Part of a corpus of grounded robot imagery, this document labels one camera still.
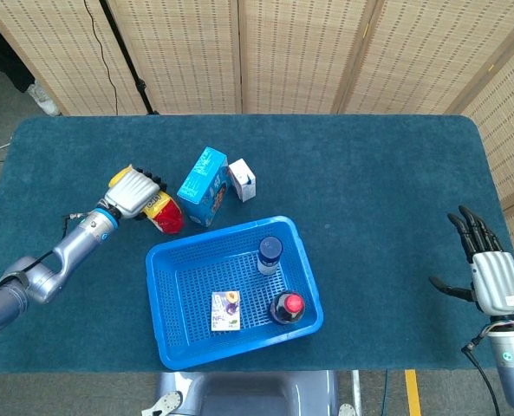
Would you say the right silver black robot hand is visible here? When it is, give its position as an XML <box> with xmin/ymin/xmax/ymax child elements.
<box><xmin>428</xmin><ymin>205</ymin><xmax>514</xmax><ymax>317</ymax></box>

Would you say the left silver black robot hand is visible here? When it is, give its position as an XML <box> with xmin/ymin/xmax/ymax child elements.
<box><xmin>103</xmin><ymin>165</ymin><xmax>170</xmax><ymax>222</ymax></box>

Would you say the yellow red snack bag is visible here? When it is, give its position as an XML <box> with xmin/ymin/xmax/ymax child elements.
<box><xmin>108</xmin><ymin>163</ymin><xmax>185</xmax><ymax>236</ymax></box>

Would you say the blue cookie box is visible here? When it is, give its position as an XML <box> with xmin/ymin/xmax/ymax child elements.
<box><xmin>176</xmin><ymin>146</ymin><xmax>231</xmax><ymax>229</ymax></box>

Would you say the white blue milk carton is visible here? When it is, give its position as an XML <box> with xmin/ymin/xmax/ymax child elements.
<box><xmin>227</xmin><ymin>158</ymin><xmax>257</xmax><ymax>203</ymax></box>

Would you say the white yogurt bottle blue cap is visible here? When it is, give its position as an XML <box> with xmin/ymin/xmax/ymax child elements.
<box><xmin>256</xmin><ymin>236</ymin><xmax>285</xmax><ymax>276</ymax></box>

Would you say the small purple white carton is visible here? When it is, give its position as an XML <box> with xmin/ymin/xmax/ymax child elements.
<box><xmin>211</xmin><ymin>290</ymin><xmax>242</xmax><ymax>333</ymax></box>

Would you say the cola bottle red cap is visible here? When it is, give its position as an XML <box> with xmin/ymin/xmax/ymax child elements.
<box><xmin>268</xmin><ymin>291</ymin><xmax>307</xmax><ymax>326</ymax></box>

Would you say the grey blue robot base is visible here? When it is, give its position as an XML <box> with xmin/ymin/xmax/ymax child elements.
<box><xmin>141</xmin><ymin>370</ymin><xmax>357</xmax><ymax>416</ymax></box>

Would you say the blue plastic mesh basket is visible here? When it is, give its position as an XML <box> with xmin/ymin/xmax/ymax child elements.
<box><xmin>145</xmin><ymin>215</ymin><xmax>325</xmax><ymax>371</ymax></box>

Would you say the white shoe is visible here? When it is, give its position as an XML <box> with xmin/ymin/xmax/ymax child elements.
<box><xmin>25</xmin><ymin>81</ymin><xmax>62</xmax><ymax>117</ymax></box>

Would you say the black tripod pole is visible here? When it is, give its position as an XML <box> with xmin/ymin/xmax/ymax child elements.
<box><xmin>99</xmin><ymin>0</ymin><xmax>160</xmax><ymax>115</ymax></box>

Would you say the yellow floor tape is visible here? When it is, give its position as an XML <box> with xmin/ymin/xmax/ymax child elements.
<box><xmin>404</xmin><ymin>369</ymin><xmax>422</xmax><ymax>416</ymax></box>

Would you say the bamboo folding screen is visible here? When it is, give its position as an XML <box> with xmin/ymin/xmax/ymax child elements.
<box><xmin>446</xmin><ymin>36</ymin><xmax>514</xmax><ymax>278</ymax></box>
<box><xmin>0</xmin><ymin>0</ymin><xmax>514</xmax><ymax>116</ymax></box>

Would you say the teal table cloth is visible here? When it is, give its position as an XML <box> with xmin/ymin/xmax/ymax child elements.
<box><xmin>0</xmin><ymin>114</ymin><xmax>514</xmax><ymax>374</ymax></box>

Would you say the white metal pole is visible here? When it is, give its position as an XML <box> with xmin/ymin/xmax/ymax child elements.
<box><xmin>350</xmin><ymin>370</ymin><xmax>363</xmax><ymax>416</ymax></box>

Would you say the person dark trouser leg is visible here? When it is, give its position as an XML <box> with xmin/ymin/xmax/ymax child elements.
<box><xmin>0</xmin><ymin>6</ymin><xmax>36</xmax><ymax>94</ymax></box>

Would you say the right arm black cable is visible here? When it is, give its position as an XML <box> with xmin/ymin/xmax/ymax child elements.
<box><xmin>462</xmin><ymin>328</ymin><xmax>500</xmax><ymax>416</ymax></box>

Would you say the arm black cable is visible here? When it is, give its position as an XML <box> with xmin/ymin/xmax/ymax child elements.
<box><xmin>0</xmin><ymin>211</ymin><xmax>88</xmax><ymax>311</ymax></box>
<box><xmin>462</xmin><ymin>328</ymin><xmax>500</xmax><ymax>416</ymax></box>

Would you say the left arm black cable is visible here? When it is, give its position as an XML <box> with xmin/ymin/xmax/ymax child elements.
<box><xmin>0</xmin><ymin>211</ymin><xmax>88</xmax><ymax>311</ymax></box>

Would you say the thin black hanging cable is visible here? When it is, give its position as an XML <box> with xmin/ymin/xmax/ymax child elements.
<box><xmin>82</xmin><ymin>0</ymin><xmax>119</xmax><ymax>116</ymax></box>

